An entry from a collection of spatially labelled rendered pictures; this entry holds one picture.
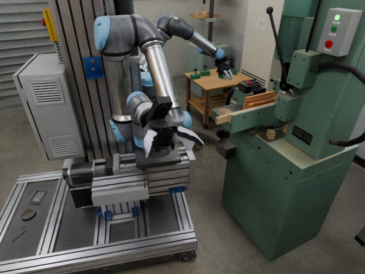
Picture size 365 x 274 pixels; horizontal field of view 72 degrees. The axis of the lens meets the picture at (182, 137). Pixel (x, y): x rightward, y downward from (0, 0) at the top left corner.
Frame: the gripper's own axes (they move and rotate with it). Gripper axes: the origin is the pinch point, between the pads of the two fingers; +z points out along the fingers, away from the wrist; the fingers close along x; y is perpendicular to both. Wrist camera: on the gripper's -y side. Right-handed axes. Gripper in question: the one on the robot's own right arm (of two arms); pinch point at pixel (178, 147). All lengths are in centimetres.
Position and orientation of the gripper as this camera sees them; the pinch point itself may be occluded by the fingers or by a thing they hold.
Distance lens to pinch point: 62.6
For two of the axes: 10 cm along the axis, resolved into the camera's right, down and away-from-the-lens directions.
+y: -1.2, 8.6, 5.0
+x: -8.9, 1.2, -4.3
